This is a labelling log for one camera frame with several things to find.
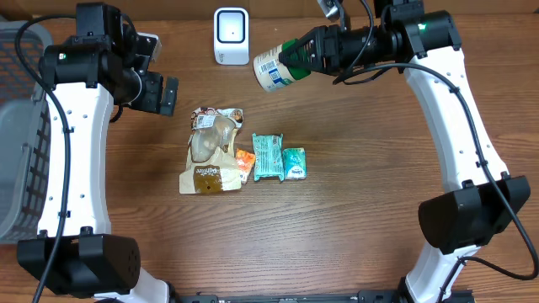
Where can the orange tissue pack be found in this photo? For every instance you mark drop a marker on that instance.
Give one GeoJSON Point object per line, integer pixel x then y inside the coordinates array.
{"type": "Point", "coordinates": [245, 161]}

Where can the small teal tissue pack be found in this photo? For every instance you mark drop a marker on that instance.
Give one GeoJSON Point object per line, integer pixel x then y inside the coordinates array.
{"type": "Point", "coordinates": [295, 163]}

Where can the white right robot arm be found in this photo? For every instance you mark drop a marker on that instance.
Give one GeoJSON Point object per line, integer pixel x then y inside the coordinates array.
{"type": "Point", "coordinates": [481, 198]}

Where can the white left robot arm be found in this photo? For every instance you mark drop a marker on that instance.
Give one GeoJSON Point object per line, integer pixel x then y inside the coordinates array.
{"type": "Point", "coordinates": [88, 80]}

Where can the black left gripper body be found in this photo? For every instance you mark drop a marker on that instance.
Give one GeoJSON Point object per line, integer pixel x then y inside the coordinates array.
{"type": "Point", "coordinates": [152, 93]}

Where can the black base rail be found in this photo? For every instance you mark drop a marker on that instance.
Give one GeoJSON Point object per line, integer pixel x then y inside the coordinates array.
{"type": "Point", "coordinates": [295, 298]}

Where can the clear snack pouch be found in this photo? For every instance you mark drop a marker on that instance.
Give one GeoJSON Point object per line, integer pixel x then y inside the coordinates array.
{"type": "Point", "coordinates": [211, 166]}

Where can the green lid jar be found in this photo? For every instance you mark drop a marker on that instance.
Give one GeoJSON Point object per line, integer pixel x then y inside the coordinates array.
{"type": "Point", "coordinates": [273, 75]}

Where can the grey plastic mesh basket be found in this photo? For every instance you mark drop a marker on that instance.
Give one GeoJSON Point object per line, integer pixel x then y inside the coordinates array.
{"type": "Point", "coordinates": [25, 144]}

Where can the white barcode scanner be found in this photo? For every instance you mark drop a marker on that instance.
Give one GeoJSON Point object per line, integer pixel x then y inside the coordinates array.
{"type": "Point", "coordinates": [231, 36]}

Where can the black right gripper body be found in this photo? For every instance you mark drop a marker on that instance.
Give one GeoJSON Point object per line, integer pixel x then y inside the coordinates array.
{"type": "Point", "coordinates": [345, 50]}

